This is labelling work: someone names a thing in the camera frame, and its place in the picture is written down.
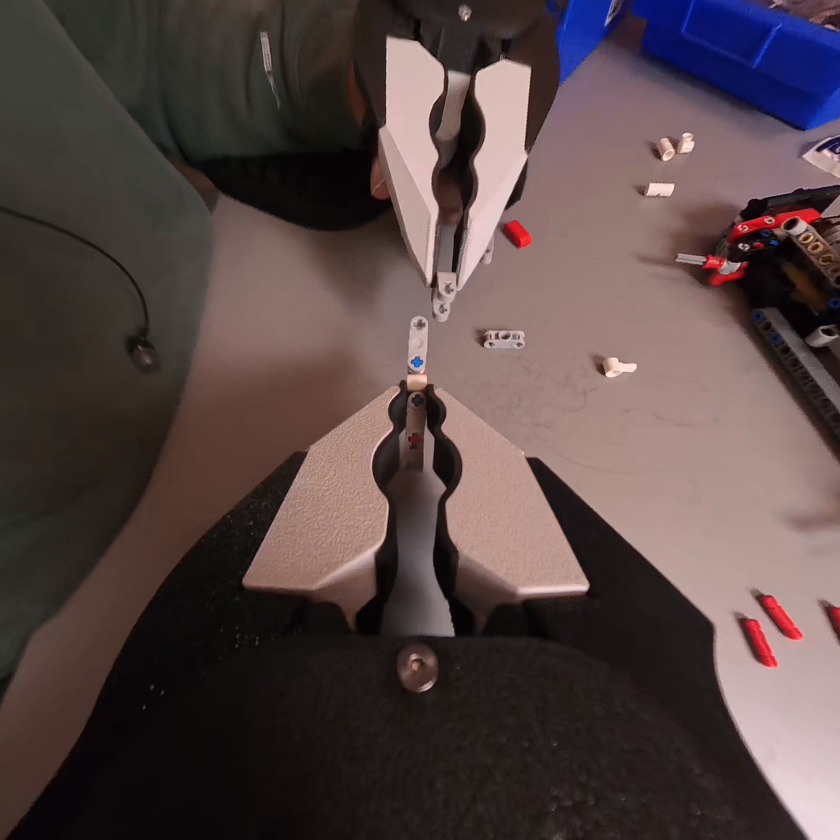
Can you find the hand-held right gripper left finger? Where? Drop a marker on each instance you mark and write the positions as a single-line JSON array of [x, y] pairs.
[[315, 525]]

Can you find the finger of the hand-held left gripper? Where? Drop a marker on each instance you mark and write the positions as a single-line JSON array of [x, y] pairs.
[[502, 131], [407, 131]]

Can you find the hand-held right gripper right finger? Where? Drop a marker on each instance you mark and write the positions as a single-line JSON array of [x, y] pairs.
[[518, 525]]

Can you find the grey lego liftarm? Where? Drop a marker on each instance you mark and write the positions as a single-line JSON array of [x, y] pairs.
[[445, 275]]

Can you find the grey lego liftarm assembly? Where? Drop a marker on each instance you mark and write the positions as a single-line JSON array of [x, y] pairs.
[[417, 341]]

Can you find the red lego pin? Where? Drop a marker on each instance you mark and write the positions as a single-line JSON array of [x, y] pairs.
[[833, 617], [761, 640], [781, 617]]

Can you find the white lego elbow connector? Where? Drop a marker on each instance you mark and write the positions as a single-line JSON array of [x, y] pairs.
[[686, 142]]

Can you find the person's left forearm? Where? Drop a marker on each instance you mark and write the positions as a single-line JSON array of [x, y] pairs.
[[275, 98]]

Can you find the red curved lego piece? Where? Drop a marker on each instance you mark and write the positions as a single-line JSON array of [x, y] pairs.
[[517, 233]]

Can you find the small grey lego piece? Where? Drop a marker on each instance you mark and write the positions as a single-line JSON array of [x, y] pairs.
[[489, 253]]

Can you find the white lego tube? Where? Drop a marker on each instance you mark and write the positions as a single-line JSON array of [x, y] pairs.
[[665, 149], [658, 190]]

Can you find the white lego pin connector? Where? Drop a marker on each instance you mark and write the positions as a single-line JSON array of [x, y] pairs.
[[617, 366]]

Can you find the light grey lego connector block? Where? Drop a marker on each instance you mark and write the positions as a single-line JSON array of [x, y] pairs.
[[504, 338]]

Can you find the lego car chassis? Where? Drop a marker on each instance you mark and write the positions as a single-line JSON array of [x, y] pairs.
[[800, 249]]

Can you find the person's left hand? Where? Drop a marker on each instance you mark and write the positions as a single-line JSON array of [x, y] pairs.
[[379, 184]]

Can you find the blue storage bin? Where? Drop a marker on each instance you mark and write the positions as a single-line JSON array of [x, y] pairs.
[[584, 33], [741, 52]]

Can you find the colourful sticker sheet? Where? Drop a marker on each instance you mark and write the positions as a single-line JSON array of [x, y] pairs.
[[827, 154]]

